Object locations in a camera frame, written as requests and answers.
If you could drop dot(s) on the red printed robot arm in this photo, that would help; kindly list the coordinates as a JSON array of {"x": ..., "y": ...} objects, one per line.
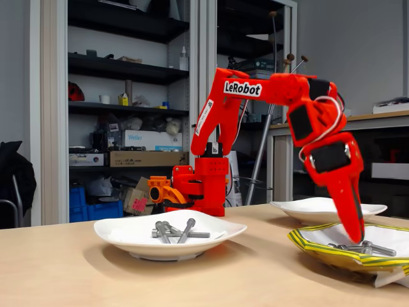
[{"x": 211, "y": 188}]

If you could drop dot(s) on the white storage box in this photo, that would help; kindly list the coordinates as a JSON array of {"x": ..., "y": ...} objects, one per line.
[{"x": 390, "y": 171}]

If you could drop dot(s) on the white square ceramic plate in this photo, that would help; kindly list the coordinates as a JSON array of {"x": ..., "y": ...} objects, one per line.
[
  {"x": 134, "y": 220},
  {"x": 297, "y": 208}
]

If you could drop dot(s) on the yellow black striped paper tray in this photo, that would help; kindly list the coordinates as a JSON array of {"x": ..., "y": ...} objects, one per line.
[{"x": 306, "y": 247}]

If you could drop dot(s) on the grey workbench wooden top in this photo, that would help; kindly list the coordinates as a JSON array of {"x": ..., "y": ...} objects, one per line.
[{"x": 377, "y": 117}]

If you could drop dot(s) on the grey coat stand wooden knobs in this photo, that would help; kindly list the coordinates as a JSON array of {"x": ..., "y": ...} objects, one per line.
[{"x": 260, "y": 156}]

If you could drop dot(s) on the long white flat box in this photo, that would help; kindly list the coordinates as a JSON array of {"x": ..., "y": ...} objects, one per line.
[{"x": 393, "y": 108}]

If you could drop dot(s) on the white printed paper sheet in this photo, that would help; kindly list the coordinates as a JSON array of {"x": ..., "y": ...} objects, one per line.
[{"x": 237, "y": 192}]

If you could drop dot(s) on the stack of white papers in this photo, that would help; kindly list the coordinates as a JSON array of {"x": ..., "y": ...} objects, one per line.
[{"x": 260, "y": 72}]

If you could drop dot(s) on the green book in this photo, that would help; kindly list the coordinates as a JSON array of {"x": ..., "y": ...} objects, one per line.
[{"x": 263, "y": 64}]

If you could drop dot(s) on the grey metal shelf cabinet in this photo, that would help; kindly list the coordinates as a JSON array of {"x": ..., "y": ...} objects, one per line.
[
  {"x": 293, "y": 32},
  {"x": 51, "y": 96}
]

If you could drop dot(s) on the black flexible tripod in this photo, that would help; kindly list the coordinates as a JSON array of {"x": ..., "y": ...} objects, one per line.
[{"x": 232, "y": 62}]

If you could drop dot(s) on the orange printed clamp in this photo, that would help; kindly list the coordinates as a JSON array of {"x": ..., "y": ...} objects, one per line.
[{"x": 158, "y": 182}]

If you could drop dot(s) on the white plastic bottle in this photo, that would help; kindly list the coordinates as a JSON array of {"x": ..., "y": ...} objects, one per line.
[{"x": 183, "y": 60}]

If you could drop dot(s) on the long brown cardboard box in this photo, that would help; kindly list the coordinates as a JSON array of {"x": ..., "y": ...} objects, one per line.
[{"x": 153, "y": 159}]

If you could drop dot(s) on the white Weller box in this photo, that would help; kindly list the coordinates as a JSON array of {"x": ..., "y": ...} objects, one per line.
[{"x": 153, "y": 139}]

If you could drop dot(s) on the cardboard box pink sticker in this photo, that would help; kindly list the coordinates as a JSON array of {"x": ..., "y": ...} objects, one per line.
[{"x": 131, "y": 198}]

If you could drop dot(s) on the brown cardboard tube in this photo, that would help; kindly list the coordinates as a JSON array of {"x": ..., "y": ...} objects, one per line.
[{"x": 128, "y": 92}]

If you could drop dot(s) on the small yellow box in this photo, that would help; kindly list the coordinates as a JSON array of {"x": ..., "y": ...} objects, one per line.
[{"x": 123, "y": 100}]

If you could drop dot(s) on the low blue plastic crate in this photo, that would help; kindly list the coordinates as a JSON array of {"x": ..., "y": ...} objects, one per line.
[{"x": 105, "y": 211}]

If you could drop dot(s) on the white cup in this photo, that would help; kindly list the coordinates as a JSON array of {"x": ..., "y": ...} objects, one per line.
[{"x": 104, "y": 99}]

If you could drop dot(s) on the white printed flat box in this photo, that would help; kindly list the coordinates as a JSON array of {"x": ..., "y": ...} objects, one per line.
[{"x": 83, "y": 160}]

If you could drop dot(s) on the tall blue plastic crate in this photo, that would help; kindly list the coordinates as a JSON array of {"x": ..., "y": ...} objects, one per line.
[{"x": 76, "y": 198}]

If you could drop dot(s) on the red black helmet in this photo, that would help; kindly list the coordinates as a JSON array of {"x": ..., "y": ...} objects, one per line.
[{"x": 75, "y": 92}]

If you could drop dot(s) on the black jacket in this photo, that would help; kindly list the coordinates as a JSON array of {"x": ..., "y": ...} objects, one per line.
[{"x": 16, "y": 172}]

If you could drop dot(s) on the grey metal chair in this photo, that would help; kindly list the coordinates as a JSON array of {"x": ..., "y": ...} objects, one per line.
[{"x": 6, "y": 201}]

